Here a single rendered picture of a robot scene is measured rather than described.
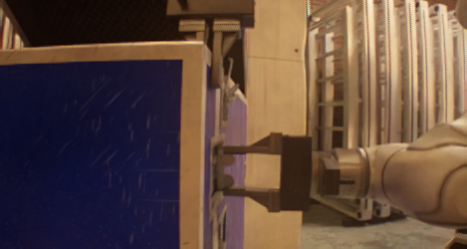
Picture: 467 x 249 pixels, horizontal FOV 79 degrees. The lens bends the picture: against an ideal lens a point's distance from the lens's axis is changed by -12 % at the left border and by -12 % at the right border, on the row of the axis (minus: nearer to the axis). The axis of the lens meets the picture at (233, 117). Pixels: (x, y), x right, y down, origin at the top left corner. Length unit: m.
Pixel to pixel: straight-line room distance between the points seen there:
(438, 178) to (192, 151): 0.29
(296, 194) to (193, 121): 0.25
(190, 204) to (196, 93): 0.14
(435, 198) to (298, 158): 0.24
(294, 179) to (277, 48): 1.35
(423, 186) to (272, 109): 1.44
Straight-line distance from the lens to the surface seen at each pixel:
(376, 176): 0.56
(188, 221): 0.41
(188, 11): 0.49
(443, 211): 0.42
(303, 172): 0.56
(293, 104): 1.84
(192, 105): 0.39
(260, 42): 1.81
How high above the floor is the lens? 0.86
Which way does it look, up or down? 1 degrees up
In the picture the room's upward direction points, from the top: 1 degrees clockwise
